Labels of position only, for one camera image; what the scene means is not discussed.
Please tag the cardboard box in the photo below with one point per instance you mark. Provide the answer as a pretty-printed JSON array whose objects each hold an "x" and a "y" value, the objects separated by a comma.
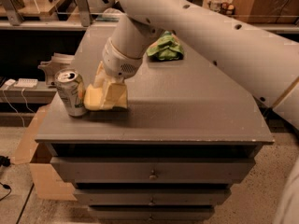
[{"x": 48, "y": 184}]

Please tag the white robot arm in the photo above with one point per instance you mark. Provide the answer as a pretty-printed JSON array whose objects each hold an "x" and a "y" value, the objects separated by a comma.
[{"x": 265, "y": 64}]

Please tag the yellow sponge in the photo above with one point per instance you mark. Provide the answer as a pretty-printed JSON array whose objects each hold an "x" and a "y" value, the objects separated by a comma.
[{"x": 92, "y": 98}]

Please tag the white plastic bracket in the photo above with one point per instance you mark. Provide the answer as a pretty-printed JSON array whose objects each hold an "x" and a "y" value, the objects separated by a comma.
[{"x": 57, "y": 62}]

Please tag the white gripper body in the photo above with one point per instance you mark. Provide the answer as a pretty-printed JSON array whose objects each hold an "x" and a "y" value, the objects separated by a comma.
[{"x": 119, "y": 62}]

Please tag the green chip bag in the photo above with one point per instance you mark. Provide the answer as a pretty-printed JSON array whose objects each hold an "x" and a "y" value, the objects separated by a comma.
[{"x": 166, "y": 48}]

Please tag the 7up soda can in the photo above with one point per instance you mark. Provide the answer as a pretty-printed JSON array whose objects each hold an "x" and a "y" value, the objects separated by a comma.
[{"x": 70, "y": 87}]

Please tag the blue tissue pack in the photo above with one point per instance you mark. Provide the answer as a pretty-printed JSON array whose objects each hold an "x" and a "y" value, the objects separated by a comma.
[{"x": 110, "y": 14}]

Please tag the grey drawer cabinet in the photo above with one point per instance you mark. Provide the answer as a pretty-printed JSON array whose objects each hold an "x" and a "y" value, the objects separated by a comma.
[{"x": 188, "y": 134}]

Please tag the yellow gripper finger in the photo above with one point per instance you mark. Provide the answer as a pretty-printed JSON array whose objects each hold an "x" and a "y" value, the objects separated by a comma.
[
  {"x": 100, "y": 77},
  {"x": 114, "y": 94}
]

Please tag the white power strip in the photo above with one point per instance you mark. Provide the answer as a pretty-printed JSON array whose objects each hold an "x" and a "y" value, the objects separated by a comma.
[{"x": 26, "y": 83}]

